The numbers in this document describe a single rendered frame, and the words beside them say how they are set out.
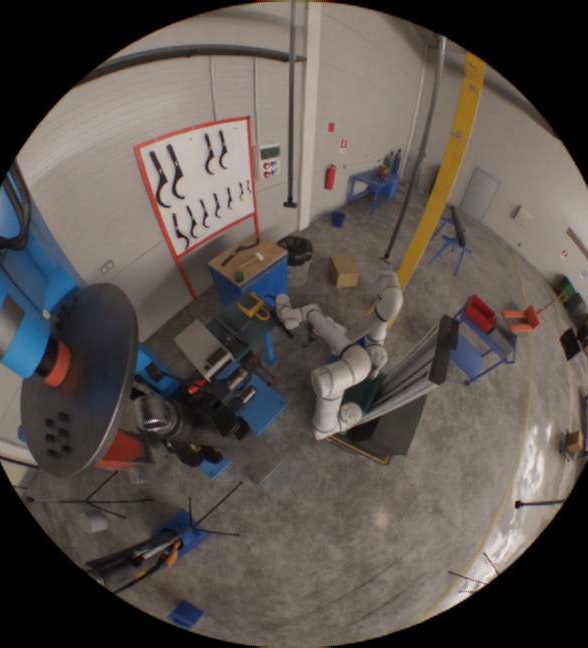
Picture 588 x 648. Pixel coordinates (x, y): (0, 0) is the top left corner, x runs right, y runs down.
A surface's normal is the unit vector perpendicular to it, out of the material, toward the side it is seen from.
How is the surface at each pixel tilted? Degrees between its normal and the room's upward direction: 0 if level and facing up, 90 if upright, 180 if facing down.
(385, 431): 0
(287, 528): 0
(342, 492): 0
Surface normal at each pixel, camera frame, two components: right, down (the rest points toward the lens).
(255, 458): 0.02, -0.55
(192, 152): 0.76, 0.55
